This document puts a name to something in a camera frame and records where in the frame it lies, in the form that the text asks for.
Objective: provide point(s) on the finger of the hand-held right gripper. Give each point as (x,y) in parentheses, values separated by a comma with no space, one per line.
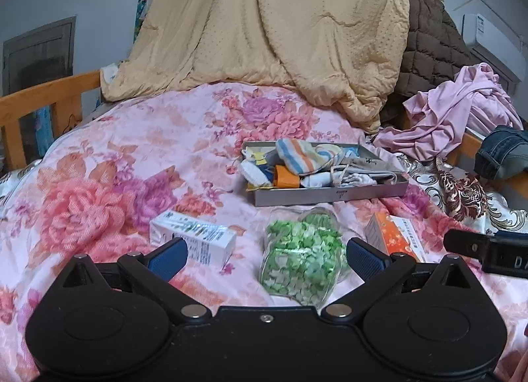
(466,243)
(511,236)

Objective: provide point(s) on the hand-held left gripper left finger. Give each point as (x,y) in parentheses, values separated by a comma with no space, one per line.
(169,258)

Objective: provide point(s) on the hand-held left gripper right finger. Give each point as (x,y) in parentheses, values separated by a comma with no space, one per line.
(365,260)

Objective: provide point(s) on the grey tray box cartoon lining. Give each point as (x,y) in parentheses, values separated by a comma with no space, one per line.
(330,196)

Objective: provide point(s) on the small white sock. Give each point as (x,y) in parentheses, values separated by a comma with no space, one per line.
(315,180)

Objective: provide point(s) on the striped sock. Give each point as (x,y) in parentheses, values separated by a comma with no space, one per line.
(305,157)

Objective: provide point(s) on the white towel blue print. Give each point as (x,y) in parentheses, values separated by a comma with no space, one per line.
(253,173)

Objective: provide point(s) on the white milk carton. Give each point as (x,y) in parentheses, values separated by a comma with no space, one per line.
(198,237)

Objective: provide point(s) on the orange white cardboard box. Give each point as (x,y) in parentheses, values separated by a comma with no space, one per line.
(396,233)

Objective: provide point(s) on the bag of green pieces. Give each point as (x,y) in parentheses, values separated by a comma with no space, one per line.
(301,258)

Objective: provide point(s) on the blue jeans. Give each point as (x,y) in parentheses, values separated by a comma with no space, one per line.
(503,155)

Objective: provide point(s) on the pink floral bedsheet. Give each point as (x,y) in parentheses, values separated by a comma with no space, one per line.
(123,167)

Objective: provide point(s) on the pink garment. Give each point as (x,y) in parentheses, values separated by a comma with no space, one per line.
(445,118)

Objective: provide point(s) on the brown quilted jacket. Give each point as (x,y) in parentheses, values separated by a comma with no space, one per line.
(433,52)

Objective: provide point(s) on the white air conditioner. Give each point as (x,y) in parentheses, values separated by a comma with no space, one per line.
(486,35)

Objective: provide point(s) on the yellow quilt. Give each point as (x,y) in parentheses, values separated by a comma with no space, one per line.
(268,35)

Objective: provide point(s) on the wooden bed frame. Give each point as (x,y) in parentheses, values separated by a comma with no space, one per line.
(41,95)

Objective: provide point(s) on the grey wall door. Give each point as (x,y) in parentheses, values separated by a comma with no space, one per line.
(37,52)

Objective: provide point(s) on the green patterned wall poster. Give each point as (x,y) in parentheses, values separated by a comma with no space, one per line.
(142,10)

